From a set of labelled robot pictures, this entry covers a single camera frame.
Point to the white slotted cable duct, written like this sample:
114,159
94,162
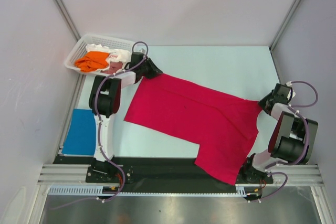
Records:
227,191

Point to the orange t shirt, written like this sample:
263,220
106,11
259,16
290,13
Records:
92,61

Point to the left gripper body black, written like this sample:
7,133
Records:
147,69

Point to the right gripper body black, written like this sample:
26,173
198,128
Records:
263,102

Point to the maroon t shirt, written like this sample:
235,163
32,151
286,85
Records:
114,67

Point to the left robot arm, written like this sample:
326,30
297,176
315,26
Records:
104,101

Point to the white t shirt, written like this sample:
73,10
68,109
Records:
115,55

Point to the aluminium frame post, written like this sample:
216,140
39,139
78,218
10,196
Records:
288,17
67,19

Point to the left aluminium frame post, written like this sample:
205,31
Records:
67,19

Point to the red t shirt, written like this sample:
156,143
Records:
224,126

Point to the right aluminium frame post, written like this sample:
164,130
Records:
288,17

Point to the folded blue t shirt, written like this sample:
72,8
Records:
81,137

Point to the white plastic basket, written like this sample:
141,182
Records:
79,50

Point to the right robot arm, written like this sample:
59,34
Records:
292,140

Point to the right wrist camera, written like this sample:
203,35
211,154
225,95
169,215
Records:
292,93

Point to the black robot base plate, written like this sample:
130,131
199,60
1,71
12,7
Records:
162,172

